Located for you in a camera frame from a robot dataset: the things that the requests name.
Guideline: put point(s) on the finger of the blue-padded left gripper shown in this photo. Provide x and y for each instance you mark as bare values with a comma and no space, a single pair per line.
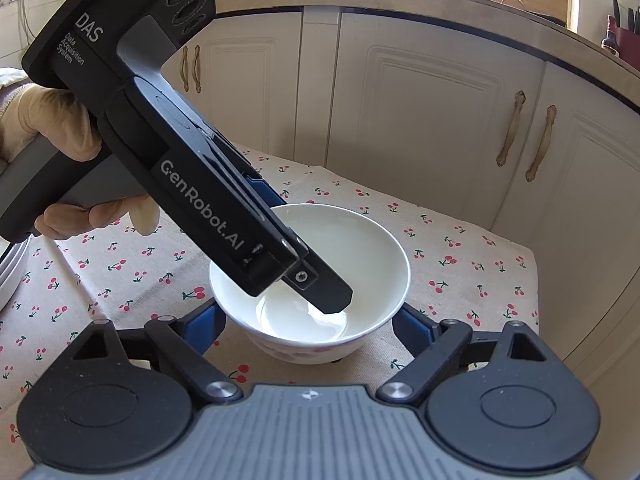
257,193
319,284

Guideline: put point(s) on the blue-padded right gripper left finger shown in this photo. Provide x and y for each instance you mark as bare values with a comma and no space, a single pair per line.
179,345

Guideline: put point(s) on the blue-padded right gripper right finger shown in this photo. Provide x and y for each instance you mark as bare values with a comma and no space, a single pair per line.
436,349

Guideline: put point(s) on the white floral bowl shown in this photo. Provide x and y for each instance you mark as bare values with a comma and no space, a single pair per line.
354,280

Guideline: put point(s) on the white fruit-print plate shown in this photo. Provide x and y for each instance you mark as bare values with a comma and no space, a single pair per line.
13,268

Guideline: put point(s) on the cream kitchen base cabinets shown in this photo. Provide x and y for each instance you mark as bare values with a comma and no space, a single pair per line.
457,124

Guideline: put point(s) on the gloved left hand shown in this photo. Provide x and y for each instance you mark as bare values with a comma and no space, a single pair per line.
28,110

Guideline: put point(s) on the cherry print tablecloth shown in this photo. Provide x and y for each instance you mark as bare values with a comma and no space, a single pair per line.
458,271

